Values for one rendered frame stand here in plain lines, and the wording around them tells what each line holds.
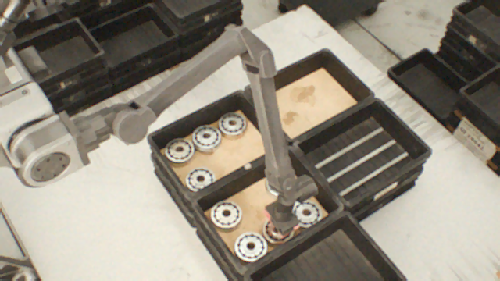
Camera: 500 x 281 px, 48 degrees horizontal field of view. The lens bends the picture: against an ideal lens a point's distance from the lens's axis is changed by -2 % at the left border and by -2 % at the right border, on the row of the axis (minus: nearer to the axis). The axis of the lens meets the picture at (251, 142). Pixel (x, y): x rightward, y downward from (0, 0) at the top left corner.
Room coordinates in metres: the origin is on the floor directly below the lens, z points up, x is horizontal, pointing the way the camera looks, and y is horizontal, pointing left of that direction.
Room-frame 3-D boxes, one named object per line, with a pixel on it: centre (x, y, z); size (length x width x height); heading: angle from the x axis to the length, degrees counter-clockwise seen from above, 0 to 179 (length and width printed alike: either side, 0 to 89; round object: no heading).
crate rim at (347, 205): (1.14, -0.38, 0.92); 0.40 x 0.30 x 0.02; 127
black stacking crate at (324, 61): (1.38, -0.20, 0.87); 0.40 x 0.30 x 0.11; 127
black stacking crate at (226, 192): (0.90, -0.06, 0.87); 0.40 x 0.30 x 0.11; 127
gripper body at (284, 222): (0.85, -0.11, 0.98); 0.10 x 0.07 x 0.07; 37
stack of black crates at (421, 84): (1.99, -0.91, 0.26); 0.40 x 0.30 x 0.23; 38
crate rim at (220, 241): (0.90, -0.06, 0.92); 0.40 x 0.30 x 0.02; 127
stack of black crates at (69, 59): (1.84, 0.95, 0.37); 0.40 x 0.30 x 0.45; 128
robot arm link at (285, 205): (0.85, -0.12, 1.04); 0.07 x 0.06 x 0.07; 127
